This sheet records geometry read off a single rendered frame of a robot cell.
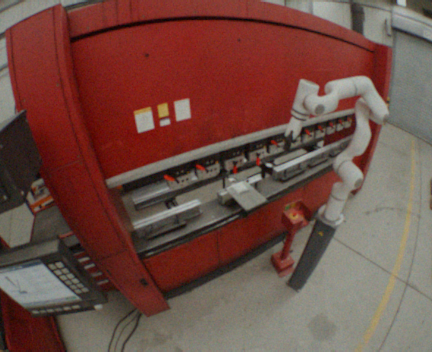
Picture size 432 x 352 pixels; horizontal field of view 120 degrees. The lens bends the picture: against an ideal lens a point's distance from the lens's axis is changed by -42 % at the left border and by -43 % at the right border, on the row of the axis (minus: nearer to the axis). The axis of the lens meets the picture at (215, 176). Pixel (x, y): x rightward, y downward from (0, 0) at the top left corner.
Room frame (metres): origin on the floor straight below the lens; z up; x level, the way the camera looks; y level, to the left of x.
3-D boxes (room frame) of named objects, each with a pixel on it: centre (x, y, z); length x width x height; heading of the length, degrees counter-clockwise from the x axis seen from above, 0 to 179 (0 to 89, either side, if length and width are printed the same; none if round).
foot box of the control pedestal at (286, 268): (1.10, -0.65, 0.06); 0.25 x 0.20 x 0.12; 19
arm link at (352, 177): (0.83, -0.77, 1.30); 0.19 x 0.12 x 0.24; 6
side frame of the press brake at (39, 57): (0.99, 0.81, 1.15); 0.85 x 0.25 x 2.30; 27
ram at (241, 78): (1.58, -0.72, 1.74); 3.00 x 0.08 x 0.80; 117
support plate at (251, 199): (1.15, -0.21, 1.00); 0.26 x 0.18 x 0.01; 27
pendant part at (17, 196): (0.27, 0.75, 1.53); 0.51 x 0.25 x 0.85; 113
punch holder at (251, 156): (1.36, -0.30, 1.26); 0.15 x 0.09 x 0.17; 117
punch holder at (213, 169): (1.18, 0.06, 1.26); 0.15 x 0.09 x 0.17; 117
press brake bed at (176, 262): (1.54, -0.74, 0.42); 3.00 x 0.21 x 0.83; 117
